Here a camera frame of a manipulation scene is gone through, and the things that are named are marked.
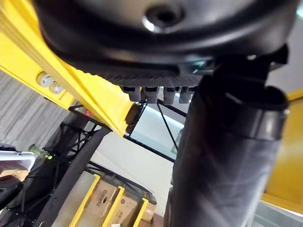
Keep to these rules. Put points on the green bottle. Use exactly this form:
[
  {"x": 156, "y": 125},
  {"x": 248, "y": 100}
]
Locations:
[{"x": 38, "y": 150}]

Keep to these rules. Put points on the cardboard box red logo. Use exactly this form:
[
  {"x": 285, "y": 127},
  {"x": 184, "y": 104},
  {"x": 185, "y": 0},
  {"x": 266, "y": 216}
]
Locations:
[{"x": 125, "y": 212}]

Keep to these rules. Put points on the black mesh covered stand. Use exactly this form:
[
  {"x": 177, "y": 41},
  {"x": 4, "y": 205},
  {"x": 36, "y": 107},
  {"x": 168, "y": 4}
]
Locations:
[{"x": 54, "y": 170}]

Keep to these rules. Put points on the small cardboard box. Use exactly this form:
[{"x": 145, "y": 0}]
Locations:
[{"x": 148, "y": 216}]

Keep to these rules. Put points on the printed cardboard box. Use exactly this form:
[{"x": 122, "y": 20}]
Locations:
[{"x": 104, "y": 201}]

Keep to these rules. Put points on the silver metal cylinder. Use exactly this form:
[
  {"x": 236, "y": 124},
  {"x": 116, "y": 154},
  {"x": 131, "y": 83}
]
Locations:
[
  {"x": 56, "y": 88},
  {"x": 43, "y": 79}
]

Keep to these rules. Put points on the white plastic bin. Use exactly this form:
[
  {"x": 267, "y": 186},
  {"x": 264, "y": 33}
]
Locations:
[{"x": 16, "y": 158}]

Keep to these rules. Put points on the yellow cabinet panel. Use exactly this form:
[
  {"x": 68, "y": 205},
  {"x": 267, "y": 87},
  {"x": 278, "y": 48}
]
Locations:
[{"x": 288, "y": 153}]

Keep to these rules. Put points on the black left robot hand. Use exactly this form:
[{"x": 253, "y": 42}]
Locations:
[{"x": 213, "y": 153}]

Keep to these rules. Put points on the black framed glass panel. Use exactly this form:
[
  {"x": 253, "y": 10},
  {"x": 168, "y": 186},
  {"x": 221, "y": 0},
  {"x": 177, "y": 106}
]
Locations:
[{"x": 154, "y": 132}]

